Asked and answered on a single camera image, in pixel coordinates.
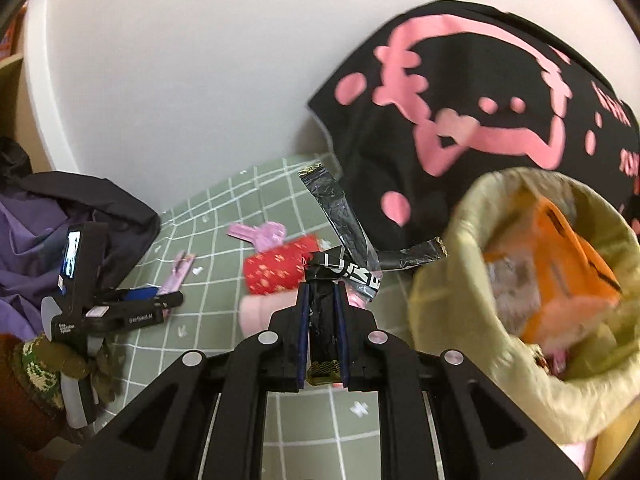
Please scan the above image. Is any black jacket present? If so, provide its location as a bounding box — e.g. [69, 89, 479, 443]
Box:
[0, 136, 162, 293]

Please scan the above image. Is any wooden shelf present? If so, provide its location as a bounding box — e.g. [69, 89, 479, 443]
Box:
[0, 7, 57, 177]

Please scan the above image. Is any black bag pink print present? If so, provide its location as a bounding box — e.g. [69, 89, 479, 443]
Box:
[306, 0, 640, 273]

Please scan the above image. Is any white headboard panel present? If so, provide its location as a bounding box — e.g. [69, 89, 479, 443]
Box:
[22, 0, 640, 196]

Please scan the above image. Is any pale pink packet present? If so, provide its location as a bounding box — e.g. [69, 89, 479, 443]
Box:
[238, 291, 302, 339]

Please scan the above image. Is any beige cloth bag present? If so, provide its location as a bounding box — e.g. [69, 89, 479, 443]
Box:
[407, 166, 640, 480]

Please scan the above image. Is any purple cloth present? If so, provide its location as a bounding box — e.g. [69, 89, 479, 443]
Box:
[0, 194, 103, 343]

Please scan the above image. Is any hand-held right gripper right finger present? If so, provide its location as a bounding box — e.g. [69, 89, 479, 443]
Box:
[335, 281, 586, 480]

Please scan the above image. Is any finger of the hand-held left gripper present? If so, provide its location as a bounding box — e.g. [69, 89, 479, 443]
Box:
[102, 286, 184, 311]
[86, 305, 167, 335]

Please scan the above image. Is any black silver-lined wrapper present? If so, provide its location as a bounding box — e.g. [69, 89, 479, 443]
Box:
[297, 161, 449, 387]

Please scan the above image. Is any person's left hand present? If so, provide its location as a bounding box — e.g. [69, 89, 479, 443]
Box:
[52, 344, 123, 407]

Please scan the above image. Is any orange snack packet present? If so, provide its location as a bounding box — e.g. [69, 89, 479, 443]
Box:
[482, 196, 624, 348]

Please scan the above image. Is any red gold-patterned wrapper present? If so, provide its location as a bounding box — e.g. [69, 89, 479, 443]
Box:
[243, 233, 322, 296]

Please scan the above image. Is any pink plastic clip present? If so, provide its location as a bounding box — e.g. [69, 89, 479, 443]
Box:
[227, 220, 287, 254]

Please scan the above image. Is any small pink wrapper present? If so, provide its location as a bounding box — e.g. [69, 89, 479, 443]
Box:
[156, 249, 197, 295]

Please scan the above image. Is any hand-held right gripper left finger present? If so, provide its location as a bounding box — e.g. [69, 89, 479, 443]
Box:
[55, 284, 309, 480]

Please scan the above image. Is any person's left forearm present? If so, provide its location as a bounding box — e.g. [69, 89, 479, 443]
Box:
[0, 332, 91, 456]

